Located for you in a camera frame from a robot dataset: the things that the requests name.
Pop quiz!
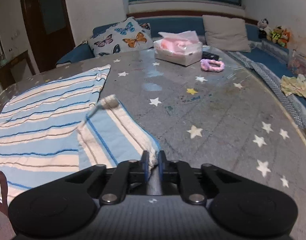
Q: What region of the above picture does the panda plush toy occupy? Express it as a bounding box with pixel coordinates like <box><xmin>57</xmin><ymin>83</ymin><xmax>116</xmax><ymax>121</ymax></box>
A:
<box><xmin>257</xmin><ymin>18</ymin><xmax>272</xmax><ymax>41</ymax></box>

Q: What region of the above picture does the blue sofa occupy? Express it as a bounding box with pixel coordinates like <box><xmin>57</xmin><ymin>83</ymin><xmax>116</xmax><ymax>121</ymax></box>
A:
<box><xmin>55</xmin><ymin>16</ymin><xmax>306</xmax><ymax>131</ymax></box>

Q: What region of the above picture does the butterfly print pillow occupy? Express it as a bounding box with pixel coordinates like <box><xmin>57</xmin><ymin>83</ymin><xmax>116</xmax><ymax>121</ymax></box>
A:
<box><xmin>87</xmin><ymin>17</ymin><xmax>153</xmax><ymax>57</ymax></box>

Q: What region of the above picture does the blue white striped sweater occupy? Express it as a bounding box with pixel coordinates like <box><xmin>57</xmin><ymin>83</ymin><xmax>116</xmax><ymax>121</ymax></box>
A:
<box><xmin>0</xmin><ymin>65</ymin><xmax>159</xmax><ymax>202</ymax></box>

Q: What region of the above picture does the orange fox plush toy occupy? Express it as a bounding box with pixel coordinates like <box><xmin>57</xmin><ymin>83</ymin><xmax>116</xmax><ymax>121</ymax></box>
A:
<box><xmin>278</xmin><ymin>29</ymin><xmax>291</xmax><ymax>48</ymax></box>

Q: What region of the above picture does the dark wooden door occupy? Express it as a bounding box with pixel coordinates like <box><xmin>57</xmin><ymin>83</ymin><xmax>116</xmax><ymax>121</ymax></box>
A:
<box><xmin>20</xmin><ymin>0</ymin><xmax>75</xmax><ymax>73</ymax></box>

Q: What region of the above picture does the pink tissue pack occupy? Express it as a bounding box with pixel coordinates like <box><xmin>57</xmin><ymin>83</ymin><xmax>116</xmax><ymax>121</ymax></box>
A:
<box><xmin>153</xmin><ymin>30</ymin><xmax>203</xmax><ymax>67</ymax></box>

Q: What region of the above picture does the beige cushion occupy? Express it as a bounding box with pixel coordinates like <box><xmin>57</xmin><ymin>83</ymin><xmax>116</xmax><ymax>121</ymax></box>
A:
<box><xmin>202</xmin><ymin>15</ymin><xmax>251</xmax><ymax>52</ymax></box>

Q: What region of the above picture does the black remote control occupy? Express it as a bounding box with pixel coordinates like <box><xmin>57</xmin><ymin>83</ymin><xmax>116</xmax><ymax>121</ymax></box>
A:
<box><xmin>202</xmin><ymin>51</ymin><xmax>219</xmax><ymax>61</ymax></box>

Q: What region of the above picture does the dark wooden cabinet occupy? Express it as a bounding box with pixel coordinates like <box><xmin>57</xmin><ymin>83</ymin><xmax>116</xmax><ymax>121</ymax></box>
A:
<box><xmin>0</xmin><ymin>39</ymin><xmax>36</xmax><ymax>94</ymax></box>

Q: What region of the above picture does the pink hair scrunchie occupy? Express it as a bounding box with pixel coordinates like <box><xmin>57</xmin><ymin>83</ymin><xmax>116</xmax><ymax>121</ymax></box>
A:
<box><xmin>200</xmin><ymin>59</ymin><xmax>225</xmax><ymax>73</ymax></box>

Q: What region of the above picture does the yellow green plush toy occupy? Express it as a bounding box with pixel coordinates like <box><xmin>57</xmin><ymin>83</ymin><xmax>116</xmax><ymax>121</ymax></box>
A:
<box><xmin>266</xmin><ymin>25</ymin><xmax>284</xmax><ymax>44</ymax></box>

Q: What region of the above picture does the crumpled yellow cloth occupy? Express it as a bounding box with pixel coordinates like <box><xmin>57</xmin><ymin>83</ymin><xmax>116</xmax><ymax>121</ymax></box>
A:
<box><xmin>280</xmin><ymin>74</ymin><xmax>306</xmax><ymax>98</ymax></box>

